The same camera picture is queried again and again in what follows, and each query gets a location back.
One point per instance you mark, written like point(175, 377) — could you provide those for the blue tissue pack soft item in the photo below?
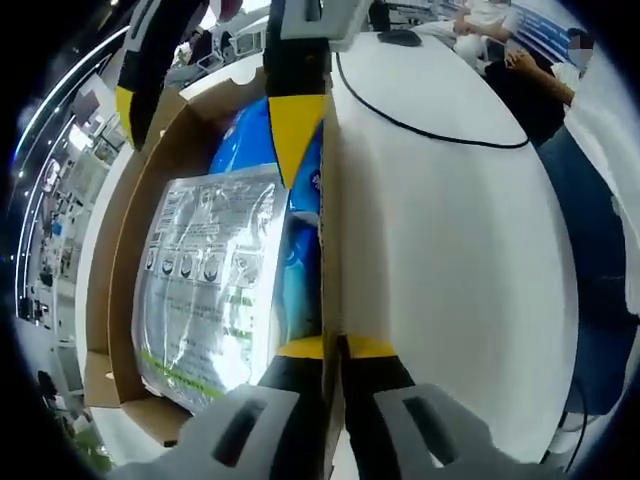
point(240, 145)

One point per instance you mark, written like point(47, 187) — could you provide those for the brown cardboard shoe box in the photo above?
point(125, 225)

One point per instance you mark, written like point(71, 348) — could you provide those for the person's white shirt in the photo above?
point(610, 150)

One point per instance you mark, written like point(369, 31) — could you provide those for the blue white banner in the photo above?
point(540, 20)

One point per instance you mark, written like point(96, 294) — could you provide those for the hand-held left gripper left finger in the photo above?
point(290, 400)

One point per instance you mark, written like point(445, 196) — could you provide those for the potted green plant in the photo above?
point(92, 450)

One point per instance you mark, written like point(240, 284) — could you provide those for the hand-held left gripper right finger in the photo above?
point(370, 390)

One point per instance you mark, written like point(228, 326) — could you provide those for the black monitor stand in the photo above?
point(400, 38)

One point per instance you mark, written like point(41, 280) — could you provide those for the black cloth bundle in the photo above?
point(520, 110)

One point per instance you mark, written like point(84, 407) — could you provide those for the silver foil packet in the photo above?
point(210, 275)

